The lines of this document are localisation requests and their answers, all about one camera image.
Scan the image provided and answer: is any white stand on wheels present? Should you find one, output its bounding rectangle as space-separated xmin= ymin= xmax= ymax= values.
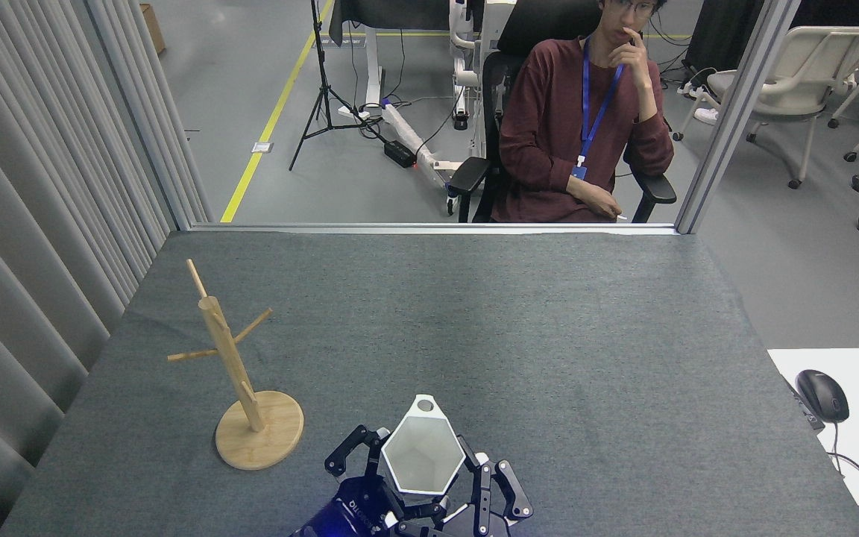
xmin=443 ymin=0 xmax=512 ymax=131

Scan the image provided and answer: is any person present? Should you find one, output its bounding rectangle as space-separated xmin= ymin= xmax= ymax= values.
xmin=491 ymin=0 xmax=675 ymax=224

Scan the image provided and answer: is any person's left hand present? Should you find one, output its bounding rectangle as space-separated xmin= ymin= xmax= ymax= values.
xmin=616 ymin=28 xmax=652 ymax=75

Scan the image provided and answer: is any person's right hand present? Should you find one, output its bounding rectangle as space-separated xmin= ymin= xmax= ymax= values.
xmin=571 ymin=179 xmax=624 ymax=222

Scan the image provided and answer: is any black computer mouse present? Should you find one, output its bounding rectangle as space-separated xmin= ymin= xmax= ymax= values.
xmin=796 ymin=369 xmax=851 ymax=424

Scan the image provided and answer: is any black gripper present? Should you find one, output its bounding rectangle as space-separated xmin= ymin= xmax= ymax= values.
xmin=289 ymin=425 xmax=534 ymax=537

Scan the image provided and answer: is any black bar device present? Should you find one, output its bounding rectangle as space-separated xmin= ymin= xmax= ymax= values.
xmin=782 ymin=373 xmax=825 ymax=432

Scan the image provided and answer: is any grey felt table mat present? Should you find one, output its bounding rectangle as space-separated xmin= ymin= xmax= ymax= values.
xmin=0 ymin=230 xmax=859 ymax=537

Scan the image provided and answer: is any black tripod stand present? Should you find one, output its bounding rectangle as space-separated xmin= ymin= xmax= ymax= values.
xmin=288 ymin=0 xmax=389 ymax=172

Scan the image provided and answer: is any white office chair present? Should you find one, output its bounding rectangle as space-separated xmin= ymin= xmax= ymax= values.
xmin=672 ymin=26 xmax=859 ymax=189

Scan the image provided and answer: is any black power strip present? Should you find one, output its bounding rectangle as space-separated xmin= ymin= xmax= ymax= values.
xmin=384 ymin=139 xmax=418 ymax=169

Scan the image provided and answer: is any white desk frame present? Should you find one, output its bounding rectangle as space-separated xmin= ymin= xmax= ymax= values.
xmin=338 ymin=28 xmax=475 ymax=187

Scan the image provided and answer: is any black office chair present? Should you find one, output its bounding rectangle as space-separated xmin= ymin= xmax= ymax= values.
xmin=447 ymin=0 xmax=678 ymax=224

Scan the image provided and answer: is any blue lanyard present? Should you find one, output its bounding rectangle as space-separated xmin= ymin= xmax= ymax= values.
xmin=582 ymin=36 xmax=624 ymax=161

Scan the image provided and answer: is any silver aluminium post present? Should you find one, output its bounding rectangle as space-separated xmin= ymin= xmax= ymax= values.
xmin=674 ymin=0 xmax=803 ymax=235

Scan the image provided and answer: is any black desk cover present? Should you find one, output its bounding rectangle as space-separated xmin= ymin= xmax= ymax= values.
xmin=329 ymin=0 xmax=451 ymax=47

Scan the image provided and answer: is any silver aluminium rail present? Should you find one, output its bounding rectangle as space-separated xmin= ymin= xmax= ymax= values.
xmin=189 ymin=222 xmax=680 ymax=236

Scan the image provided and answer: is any cardboard box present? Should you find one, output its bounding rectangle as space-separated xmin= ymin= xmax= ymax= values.
xmin=139 ymin=4 xmax=167 ymax=55

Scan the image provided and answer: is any white hexagonal cup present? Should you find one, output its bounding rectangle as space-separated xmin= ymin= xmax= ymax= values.
xmin=380 ymin=395 xmax=467 ymax=496

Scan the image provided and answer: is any wooden cup rack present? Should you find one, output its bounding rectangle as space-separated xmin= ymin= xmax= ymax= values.
xmin=167 ymin=259 xmax=305 ymax=471

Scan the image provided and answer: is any grey pleated curtain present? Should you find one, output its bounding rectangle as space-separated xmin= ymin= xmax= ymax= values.
xmin=0 ymin=0 xmax=214 ymax=537

